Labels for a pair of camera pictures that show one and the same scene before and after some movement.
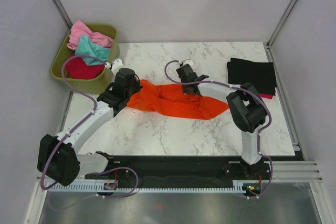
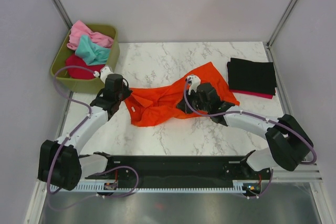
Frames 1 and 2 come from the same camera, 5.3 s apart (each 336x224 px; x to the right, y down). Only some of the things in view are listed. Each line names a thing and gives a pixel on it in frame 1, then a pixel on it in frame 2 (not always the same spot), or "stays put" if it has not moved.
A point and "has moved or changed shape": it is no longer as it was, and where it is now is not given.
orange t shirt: [171, 99] has moved or changed shape
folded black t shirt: [261, 74] stays put
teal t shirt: [86, 48] stays put
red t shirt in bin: [76, 68] stays put
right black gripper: [185, 89] -> [181, 106]
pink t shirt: [78, 29] stays put
